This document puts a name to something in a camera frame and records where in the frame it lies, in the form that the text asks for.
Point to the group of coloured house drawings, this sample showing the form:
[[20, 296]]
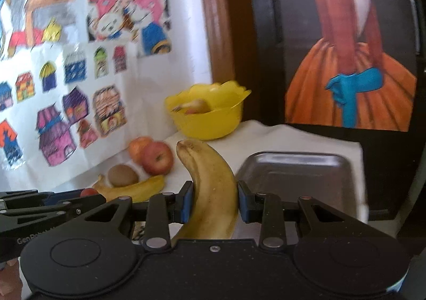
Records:
[[53, 127]]

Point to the orange dress figure poster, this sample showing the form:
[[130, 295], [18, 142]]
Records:
[[349, 53]]

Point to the white tablecloth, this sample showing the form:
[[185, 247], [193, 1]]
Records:
[[283, 140]]

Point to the small yellow banana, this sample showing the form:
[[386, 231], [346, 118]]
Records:
[[139, 188]]

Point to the metal tray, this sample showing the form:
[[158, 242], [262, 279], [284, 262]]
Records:
[[299, 180]]

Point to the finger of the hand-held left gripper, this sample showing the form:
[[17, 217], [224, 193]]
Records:
[[60, 198], [50, 208]]

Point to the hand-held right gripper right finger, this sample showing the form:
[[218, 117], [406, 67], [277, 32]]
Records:
[[244, 203]]

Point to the colourful building drawing poster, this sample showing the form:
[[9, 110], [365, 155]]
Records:
[[40, 10]]

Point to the small red fruit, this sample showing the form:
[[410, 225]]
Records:
[[89, 192]]

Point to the brown wooden door frame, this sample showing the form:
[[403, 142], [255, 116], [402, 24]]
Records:
[[216, 20]]

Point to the red apple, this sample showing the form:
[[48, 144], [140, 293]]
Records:
[[158, 158]]

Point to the brown kiwi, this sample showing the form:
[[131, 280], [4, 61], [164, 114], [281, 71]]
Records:
[[122, 175]]

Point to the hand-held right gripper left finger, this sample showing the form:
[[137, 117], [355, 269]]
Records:
[[187, 202]]

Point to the large yellow banana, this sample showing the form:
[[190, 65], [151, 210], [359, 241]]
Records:
[[213, 187]]

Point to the yellow scalloped plastic bowl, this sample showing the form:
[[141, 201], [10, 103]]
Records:
[[206, 123]]

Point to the orange-yellow apple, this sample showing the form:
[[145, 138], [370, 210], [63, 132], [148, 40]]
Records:
[[138, 148]]

